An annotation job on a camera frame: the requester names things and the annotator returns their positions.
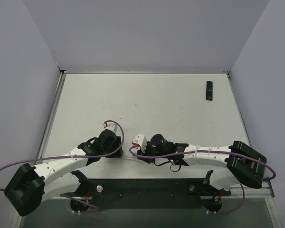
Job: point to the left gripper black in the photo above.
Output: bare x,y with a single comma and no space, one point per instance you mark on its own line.
117,147

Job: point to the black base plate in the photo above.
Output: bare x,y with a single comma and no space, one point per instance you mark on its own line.
184,193

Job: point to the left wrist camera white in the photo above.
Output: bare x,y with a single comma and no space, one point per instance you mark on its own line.
110,125

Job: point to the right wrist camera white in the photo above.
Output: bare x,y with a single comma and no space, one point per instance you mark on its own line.
139,140

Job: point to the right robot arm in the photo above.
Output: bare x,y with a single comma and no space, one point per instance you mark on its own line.
234,164

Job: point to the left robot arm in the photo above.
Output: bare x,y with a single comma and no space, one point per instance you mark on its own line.
32,185

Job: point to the black remote control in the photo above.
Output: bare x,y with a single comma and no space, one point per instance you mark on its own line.
209,90

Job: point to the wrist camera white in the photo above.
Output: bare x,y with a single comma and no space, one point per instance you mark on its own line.
139,140
110,125

